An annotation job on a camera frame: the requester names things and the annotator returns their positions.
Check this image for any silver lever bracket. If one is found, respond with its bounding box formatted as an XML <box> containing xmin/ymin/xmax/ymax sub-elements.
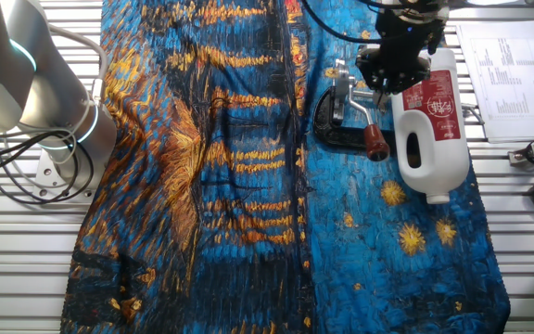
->
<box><xmin>331</xmin><ymin>58</ymin><xmax>359</xmax><ymax>122</ymax></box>

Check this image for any white bottle red label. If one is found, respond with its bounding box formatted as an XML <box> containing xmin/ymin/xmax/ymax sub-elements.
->
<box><xmin>389</xmin><ymin>45</ymin><xmax>471</xmax><ymax>205</ymax></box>

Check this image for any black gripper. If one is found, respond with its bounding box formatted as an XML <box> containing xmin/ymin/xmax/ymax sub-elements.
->
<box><xmin>355</xmin><ymin>8</ymin><xmax>445</xmax><ymax>95</ymax></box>

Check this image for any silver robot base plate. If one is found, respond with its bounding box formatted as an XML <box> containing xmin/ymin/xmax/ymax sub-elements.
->
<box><xmin>32</xmin><ymin>150</ymin><xmax>99</xmax><ymax>205</ymax></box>

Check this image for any thick grey robot cable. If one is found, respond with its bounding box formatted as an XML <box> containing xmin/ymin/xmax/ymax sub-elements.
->
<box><xmin>44</xmin><ymin>21</ymin><xmax>109</xmax><ymax>106</ymax></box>

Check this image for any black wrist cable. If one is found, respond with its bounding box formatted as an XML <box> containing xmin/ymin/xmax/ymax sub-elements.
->
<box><xmin>299</xmin><ymin>0</ymin><xmax>385</xmax><ymax>46</ymax></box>

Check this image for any printed paper sheet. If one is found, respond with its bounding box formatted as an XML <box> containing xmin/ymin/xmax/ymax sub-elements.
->
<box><xmin>454</xmin><ymin>20</ymin><xmax>534</xmax><ymax>144</ymax></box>

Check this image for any blue starry painting cloth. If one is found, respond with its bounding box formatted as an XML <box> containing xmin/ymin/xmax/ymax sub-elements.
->
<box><xmin>60</xmin><ymin>0</ymin><xmax>512</xmax><ymax>334</ymax></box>

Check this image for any black C-clamp silver screw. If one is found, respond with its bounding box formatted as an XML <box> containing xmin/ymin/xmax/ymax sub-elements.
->
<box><xmin>311</xmin><ymin>85</ymin><xmax>486</xmax><ymax>155</ymax></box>

